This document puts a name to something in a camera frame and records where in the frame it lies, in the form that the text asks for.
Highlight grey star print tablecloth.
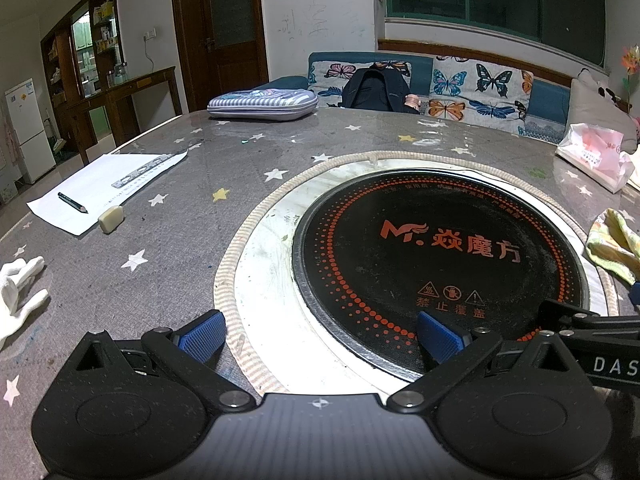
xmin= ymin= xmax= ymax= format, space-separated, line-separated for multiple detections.
xmin=0 ymin=105 xmax=640 ymax=411

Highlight dark wooden door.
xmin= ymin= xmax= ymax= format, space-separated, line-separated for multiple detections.
xmin=169 ymin=0 xmax=270 ymax=113

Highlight wooden display cabinet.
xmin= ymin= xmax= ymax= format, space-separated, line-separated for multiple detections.
xmin=40 ymin=0 xmax=126 ymax=153

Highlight round induction hob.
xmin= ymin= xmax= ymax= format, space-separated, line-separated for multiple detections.
xmin=214 ymin=150 xmax=621 ymax=396

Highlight clear plastic ruler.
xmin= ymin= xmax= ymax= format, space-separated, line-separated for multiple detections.
xmin=111 ymin=141 xmax=203 ymax=191

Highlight blue sofa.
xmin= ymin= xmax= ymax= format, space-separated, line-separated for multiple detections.
xmin=257 ymin=51 xmax=640 ymax=153

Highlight black backpack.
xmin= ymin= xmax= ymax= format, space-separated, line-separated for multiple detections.
xmin=338 ymin=62 xmax=422 ymax=115

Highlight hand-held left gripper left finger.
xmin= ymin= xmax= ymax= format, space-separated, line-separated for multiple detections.
xmin=64 ymin=310 xmax=256 ymax=409

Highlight white pink plastic bag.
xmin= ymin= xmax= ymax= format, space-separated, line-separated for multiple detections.
xmin=555 ymin=122 xmax=636 ymax=193

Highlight panda plush toy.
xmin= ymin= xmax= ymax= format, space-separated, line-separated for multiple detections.
xmin=577 ymin=67 xmax=623 ymax=103

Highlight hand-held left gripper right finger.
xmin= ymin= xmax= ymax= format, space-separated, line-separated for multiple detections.
xmin=387 ymin=311 xmax=593 ymax=410

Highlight dark pencil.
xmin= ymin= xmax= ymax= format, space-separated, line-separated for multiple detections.
xmin=57 ymin=192 xmax=89 ymax=214

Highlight black round induction cooker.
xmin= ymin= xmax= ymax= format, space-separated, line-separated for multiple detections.
xmin=291 ymin=169 xmax=591 ymax=381

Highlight colourful paper pinwheel flowers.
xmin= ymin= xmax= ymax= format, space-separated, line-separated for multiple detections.
xmin=620 ymin=45 xmax=640 ymax=103

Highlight white paper sheet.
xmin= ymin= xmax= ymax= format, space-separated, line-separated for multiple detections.
xmin=26 ymin=149 xmax=190 ymax=236

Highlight cream eraser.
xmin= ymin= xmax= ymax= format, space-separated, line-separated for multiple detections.
xmin=98 ymin=205 xmax=126 ymax=234

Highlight grey pillow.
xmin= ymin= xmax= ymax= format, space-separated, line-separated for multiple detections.
xmin=565 ymin=77 xmax=638 ymax=153

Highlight colourful printed child's shirt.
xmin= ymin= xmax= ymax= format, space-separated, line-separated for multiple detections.
xmin=586 ymin=208 xmax=640 ymax=283

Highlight striped purple pencil case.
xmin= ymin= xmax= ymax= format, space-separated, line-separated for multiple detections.
xmin=206 ymin=87 xmax=319 ymax=122

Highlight butterfly print cushion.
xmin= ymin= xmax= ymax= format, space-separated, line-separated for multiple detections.
xmin=422 ymin=55 xmax=535 ymax=136
xmin=306 ymin=60 xmax=413 ymax=98

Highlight white cotton glove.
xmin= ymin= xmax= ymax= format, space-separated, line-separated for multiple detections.
xmin=0 ymin=256 xmax=51 ymax=351

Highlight white refrigerator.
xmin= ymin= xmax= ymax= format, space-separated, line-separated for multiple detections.
xmin=4 ymin=78 xmax=57 ymax=185

